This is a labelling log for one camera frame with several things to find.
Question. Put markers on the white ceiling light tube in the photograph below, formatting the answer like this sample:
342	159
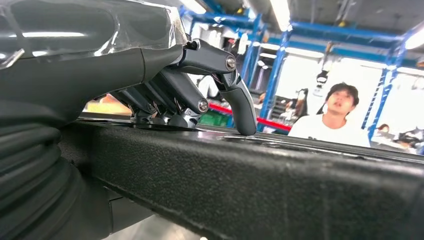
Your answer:
192	5
280	13
415	39

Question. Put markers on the person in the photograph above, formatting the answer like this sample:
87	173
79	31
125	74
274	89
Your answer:
331	129

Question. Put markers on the red rail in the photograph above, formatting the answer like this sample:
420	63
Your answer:
265	122

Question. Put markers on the blue steel frame structure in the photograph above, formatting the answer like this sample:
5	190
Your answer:
274	76

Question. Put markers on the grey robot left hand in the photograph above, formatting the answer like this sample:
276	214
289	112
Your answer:
82	76

